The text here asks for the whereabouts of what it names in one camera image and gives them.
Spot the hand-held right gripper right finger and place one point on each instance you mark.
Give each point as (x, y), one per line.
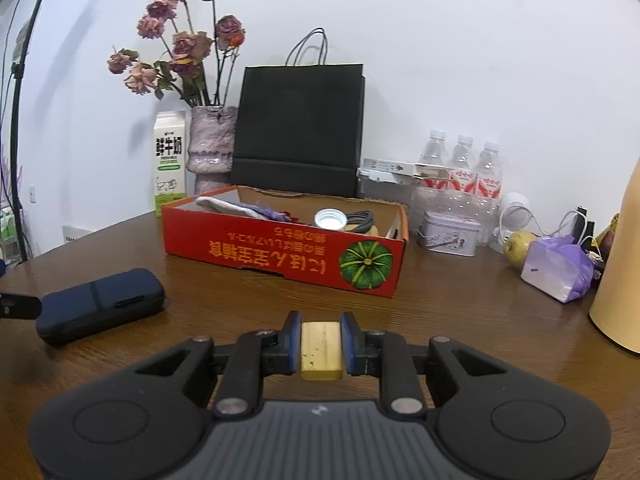
(347, 345)

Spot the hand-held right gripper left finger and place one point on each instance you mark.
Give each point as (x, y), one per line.
(295, 345)

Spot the yellow wooden block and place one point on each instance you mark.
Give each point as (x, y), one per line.
(322, 350)

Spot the dark blue zip case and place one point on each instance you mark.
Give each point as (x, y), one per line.
(100, 302)

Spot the red cardboard box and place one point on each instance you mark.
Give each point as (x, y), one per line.
(280, 260)

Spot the purple fabric pouch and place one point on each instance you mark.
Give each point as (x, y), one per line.
(270, 212)

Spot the white cloth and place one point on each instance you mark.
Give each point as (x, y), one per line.
(225, 205)

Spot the small silver tin box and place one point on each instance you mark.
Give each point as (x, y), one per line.
(450, 237)

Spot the translucent plastic container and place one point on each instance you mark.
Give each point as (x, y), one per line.
(385, 192)

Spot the yellow green pear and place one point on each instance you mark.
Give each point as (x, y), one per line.
(517, 247)

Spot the white green milk carton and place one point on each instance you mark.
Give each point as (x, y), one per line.
(170, 160)

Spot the black light stand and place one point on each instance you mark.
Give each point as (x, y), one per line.
(17, 67)

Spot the clear water bottle red label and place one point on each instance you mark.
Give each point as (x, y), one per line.
(489, 165)
(461, 157)
(432, 152)

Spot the small white desk fan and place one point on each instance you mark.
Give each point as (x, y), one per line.
(515, 212)

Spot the black paper bag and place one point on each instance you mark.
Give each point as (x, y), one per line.
(300, 125)

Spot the purple plastic bag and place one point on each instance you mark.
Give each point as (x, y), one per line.
(555, 270)

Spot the pink mottled ceramic vase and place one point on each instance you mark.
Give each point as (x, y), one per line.
(212, 135)

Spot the black charger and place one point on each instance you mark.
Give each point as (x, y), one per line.
(585, 225)

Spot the yellow thermos jug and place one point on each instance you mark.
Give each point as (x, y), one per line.
(620, 300)

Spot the yellow dark snack bag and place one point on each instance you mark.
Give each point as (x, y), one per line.
(606, 247)

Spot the dried pink rose bouquet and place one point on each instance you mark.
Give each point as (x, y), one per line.
(190, 47)

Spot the small white wall socket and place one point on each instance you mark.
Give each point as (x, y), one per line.
(34, 195)

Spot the grey wall poster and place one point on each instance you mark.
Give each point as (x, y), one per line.
(23, 40)

